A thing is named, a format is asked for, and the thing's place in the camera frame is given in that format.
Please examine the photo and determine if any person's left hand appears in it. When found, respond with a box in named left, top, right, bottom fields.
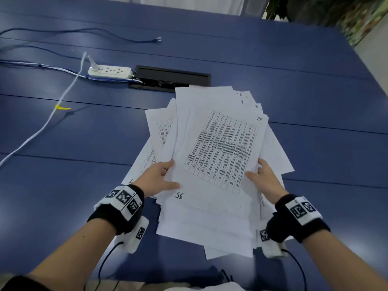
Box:
left=133, top=159, right=181, bottom=199

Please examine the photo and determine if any person's right hand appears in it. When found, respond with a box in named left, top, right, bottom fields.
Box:
left=245, top=158, right=289, bottom=203

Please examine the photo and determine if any dense table print paper sheet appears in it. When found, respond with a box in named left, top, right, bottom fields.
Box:
left=156, top=101, right=270, bottom=221

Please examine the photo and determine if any pile of printed papers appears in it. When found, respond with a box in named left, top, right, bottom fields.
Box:
left=121, top=85, right=295, bottom=260

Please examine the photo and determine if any person's right forearm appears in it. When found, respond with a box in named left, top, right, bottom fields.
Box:
left=303, top=232, right=388, bottom=291

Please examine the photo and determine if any person's left forearm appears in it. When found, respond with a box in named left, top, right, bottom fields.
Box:
left=27, top=219, right=117, bottom=291

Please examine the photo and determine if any person's clothing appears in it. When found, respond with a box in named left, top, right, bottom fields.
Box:
left=84, top=278, right=243, bottom=291

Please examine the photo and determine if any white power strip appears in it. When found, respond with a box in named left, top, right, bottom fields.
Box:
left=88, top=65, right=133, bottom=79

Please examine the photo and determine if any white cabinet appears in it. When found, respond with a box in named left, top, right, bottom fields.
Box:
left=354, top=21, right=388, bottom=96

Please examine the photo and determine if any black white left armband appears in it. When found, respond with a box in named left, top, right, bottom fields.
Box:
left=0, top=275, right=52, bottom=291

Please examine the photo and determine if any green potted plant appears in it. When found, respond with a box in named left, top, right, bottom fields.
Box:
left=265, top=0, right=304, bottom=20

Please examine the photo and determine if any white curtain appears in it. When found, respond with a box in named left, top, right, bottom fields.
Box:
left=141, top=0, right=249, bottom=15

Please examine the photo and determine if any black right wrist strap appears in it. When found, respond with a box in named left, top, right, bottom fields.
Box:
left=266, top=194, right=331, bottom=243

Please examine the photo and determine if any black wrist strap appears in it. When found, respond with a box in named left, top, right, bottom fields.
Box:
left=266, top=194, right=331, bottom=243
left=87, top=184, right=145, bottom=235

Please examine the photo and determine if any black left wrist strap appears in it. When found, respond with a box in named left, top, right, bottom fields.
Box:
left=87, top=184, right=145, bottom=235

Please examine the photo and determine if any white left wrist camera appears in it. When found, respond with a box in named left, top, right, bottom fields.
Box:
left=115, top=216, right=150, bottom=254

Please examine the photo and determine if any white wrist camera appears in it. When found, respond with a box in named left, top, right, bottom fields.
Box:
left=259, top=228, right=289, bottom=259
left=115, top=216, right=150, bottom=254

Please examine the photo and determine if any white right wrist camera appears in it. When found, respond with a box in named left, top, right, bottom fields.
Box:
left=259, top=228, right=289, bottom=259

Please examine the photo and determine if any black right camera cable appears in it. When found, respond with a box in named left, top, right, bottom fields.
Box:
left=282, top=248, right=307, bottom=291

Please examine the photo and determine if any black camera cable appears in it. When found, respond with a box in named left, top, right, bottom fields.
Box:
left=91, top=241, right=125, bottom=291
left=282, top=248, right=307, bottom=291

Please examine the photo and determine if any black left camera cable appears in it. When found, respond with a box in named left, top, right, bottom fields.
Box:
left=91, top=241, right=125, bottom=291

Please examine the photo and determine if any black table cable box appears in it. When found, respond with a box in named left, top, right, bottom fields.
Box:
left=129, top=65, right=212, bottom=93

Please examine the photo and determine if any white power cable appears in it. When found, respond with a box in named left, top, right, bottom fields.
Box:
left=0, top=52, right=89, bottom=167

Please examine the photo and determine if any blue network cable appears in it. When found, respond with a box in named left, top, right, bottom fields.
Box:
left=0, top=28, right=162, bottom=43

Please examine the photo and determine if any dark blue thin cable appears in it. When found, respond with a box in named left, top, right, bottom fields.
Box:
left=0, top=45, right=82, bottom=63

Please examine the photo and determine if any colourful mosaic tile wall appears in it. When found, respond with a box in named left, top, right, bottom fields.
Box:
left=339, top=2, right=388, bottom=47

